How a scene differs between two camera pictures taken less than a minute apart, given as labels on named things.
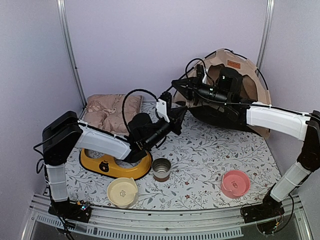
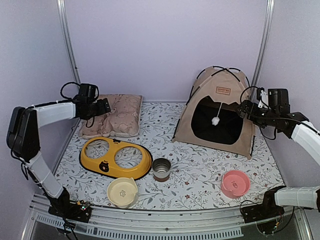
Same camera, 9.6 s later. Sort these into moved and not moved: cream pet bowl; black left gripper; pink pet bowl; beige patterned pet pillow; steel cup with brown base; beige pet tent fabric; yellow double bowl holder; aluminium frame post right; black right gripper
Moved: black right gripper; beige pet tent fabric; black left gripper
Not moved: pink pet bowl; yellow double bowl holder; beige patterned pet pillow; cream pet bowl; steel cup with brown base; aluminium frame post right
